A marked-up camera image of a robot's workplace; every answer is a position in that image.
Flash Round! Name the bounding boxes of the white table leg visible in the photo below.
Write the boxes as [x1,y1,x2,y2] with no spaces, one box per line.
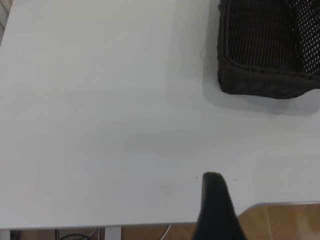
[104,226,123,240]

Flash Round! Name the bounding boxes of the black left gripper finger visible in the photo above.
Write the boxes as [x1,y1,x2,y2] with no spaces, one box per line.
[191,171,250,240]

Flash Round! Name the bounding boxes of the dark brown wicker basket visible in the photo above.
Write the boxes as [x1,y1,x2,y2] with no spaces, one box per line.
[216,0,320,100]

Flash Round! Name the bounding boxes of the black cable under table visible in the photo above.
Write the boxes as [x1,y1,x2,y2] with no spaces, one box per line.
[56,228,87,240]

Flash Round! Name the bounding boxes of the white cable under table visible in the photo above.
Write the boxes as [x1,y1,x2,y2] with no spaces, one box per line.
[159,224,173,240]

